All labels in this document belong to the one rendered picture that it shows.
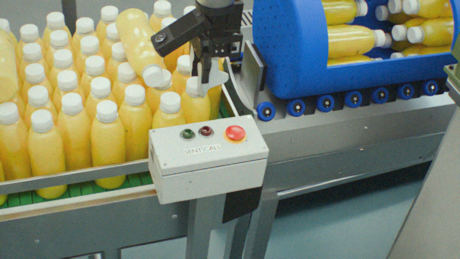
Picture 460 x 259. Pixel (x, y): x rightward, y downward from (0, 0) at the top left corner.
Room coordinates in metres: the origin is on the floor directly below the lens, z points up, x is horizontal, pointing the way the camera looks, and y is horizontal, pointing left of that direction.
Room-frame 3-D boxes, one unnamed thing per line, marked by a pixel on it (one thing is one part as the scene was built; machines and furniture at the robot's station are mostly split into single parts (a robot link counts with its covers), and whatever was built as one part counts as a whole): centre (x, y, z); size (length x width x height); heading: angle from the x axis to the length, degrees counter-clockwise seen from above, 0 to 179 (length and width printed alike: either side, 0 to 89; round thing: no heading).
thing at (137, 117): (0.92, 0.19, 0.99); 0.07 x 0.07 x 0.19
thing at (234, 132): (0.83, -0.01, 1.11); 0.04 x 0.04 x 0.01
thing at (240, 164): (0.81, 0.04, 1.05); 0.20 x 0.10 x 0.10; 114
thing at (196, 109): (0.97, 0.08, 0.99); 0.07 x 0.07 x 0.19
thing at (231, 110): (1.13, 0.04, 0.96); 0.40 x 0.01 x 0.03; 24
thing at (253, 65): (1.16, -0.04, 0.99); 0.10 x 0.02 x 0.12; 24
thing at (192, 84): (0.97, 0.08, 1.09); 0.04 x 0.04 x 0.02
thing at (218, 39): (0.98, 0.05, 1.23); 0.09 x 0.08 x 0.12; 114
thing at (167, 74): (0.98, 0.15, 1.09); 0.04 x 0.04 x 0.02
